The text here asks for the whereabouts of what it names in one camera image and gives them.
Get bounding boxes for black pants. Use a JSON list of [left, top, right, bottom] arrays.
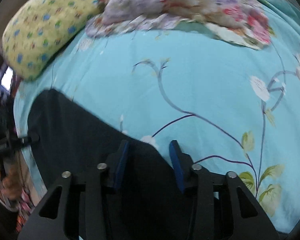
[[27, 88, 198, 240]]

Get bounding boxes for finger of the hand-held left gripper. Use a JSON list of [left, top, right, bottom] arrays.
[[15, 134, 40, 147]]

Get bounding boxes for person's left hand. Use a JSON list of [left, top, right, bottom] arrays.
[[0, 165, 24, 205]]

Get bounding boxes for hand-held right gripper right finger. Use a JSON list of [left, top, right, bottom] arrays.
[[169, 140, 280, 240]]

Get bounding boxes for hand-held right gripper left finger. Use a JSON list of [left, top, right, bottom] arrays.
[[17, 140, 130, 240]]

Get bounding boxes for yellow patterned pillow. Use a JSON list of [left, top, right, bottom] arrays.
[[2, 0, 115, 82]]

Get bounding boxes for window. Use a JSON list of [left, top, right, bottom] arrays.
[[0, 66, 15, 91]]

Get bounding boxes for floral ruffled pillow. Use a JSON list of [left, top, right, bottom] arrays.
[[86, 0, 272, 50]]

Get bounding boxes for light blue floral bedsheet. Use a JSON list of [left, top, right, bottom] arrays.
[[13, 0, 300, 233]]

